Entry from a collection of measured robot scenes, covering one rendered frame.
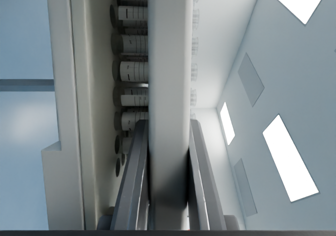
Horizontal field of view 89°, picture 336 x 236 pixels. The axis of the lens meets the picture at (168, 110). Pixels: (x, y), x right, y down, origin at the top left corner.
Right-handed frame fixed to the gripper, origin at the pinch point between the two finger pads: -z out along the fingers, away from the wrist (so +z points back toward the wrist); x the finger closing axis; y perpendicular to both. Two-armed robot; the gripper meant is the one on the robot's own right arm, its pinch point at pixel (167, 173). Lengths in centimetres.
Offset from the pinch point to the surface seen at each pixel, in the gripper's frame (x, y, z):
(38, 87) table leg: 56, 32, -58
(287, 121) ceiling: -182, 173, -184
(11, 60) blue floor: 105, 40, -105
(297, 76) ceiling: -183, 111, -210
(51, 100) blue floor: 106, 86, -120
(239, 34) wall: -168, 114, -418
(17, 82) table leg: 65, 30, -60
